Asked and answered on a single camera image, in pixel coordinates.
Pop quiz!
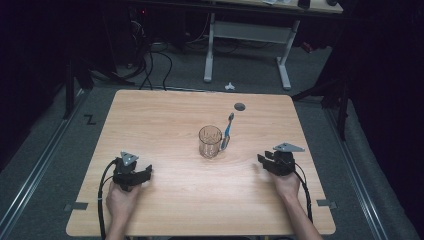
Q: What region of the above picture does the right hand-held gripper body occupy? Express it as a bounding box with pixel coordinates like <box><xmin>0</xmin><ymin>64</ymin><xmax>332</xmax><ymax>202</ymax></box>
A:
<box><xmin>266</xmin><ymin>142</ymin><xmax>306</xmax><ymax>177</ymax></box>

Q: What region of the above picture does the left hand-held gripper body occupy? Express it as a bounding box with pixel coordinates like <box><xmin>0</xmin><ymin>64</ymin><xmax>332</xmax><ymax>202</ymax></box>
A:
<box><xmin>111</xmin><ymin>151</ymin><xmax>145</xmax><ymax>193</ymax></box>

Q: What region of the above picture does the blue toothbrush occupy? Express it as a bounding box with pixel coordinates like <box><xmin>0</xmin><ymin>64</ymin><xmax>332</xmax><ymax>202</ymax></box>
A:
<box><xmin>220</xmin><ymin>112</ymin><xmax>236</xmax><ymax>151</ymax></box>

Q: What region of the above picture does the clear glass mug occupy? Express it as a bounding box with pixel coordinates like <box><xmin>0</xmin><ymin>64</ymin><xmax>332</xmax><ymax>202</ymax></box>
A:
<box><xmin>198</xmin><ymin>124</ymin><xmax>231</xmax><ymax>159</ymax></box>

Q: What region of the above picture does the person's right hand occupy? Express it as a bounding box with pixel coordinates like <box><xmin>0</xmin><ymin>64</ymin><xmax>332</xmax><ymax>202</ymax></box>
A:
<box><xmin>268</xmin><ymin>170</ymin><xmax>302</xmax><ymax>202</ymax></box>

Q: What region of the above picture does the person's left hand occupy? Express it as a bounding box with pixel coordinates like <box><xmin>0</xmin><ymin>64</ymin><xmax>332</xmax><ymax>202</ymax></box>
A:
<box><xmin>105</xmin><ymin>180</ymin><xmax>143</xmax><ymax>220</ymax></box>

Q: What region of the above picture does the grey tape strip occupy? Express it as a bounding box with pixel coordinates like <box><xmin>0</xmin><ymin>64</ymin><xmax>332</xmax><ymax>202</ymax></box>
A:
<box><xmin>316</xmin><ymin>198</ymin><xmax>338</xmax><ymax>210</ymax></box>
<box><xmin>63</xmin><ymin>201</ymin><xmax>89</xmax><ymax>212</ymax></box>

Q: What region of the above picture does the black metal stand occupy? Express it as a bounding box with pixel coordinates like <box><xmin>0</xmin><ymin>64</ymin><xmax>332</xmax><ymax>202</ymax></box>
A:
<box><xmin>291</xmin><ymin>74</ymin><xmax>351</xmax><ymax>142</ymax></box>
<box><xmin>62</xmin><ymin>58</ymin><xmax>95</xmax><ymax>120</ymax></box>

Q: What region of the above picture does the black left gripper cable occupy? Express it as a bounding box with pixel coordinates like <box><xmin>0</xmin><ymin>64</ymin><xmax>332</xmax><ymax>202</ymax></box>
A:
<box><xmin>96</xmin><ymin>158</ymin><xmax>120</xmax><ymax>240</ymax></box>

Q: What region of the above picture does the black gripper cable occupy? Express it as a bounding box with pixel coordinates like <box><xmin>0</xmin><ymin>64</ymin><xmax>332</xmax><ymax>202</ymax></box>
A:
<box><xmin>96</xmin><ymin>158</ymin><xmax>120</xmax><ymax>240</ymax></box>
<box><xmin>292</xmin><ymin>162</ymin><xmax>314</xmax><ymax>224</ymax></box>

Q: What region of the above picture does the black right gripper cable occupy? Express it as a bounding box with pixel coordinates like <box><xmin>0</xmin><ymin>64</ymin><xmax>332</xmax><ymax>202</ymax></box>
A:
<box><xmin>292</xmin><ymin>162</ymin><xmax>314</xmax><ymax>224</ymax></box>

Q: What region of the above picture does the metal floor rail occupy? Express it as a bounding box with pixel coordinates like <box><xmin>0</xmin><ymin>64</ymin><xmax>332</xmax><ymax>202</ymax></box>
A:
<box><xmin>324</xmin><ymin>108</ymin><xmax>390</xmax><ymax>240</ymax></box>
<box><xmin>0</xmin><ymin>89</ymin><xmax>88</xmax><ymax>238</ymax></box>

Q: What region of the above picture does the black floor cables bundle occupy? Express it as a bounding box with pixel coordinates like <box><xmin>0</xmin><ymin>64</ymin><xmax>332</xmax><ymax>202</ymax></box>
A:
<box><xmin>89</xmin><ymin>19</ymin><xmax>174</xmax><ymax>92</ymax></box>

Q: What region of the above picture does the white metal frame desk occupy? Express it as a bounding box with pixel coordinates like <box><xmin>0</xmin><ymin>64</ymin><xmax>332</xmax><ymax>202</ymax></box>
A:
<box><xmin>203</xmin><ymin>0</ymin><xmax>344</xmax><ymax>92</ymax></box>

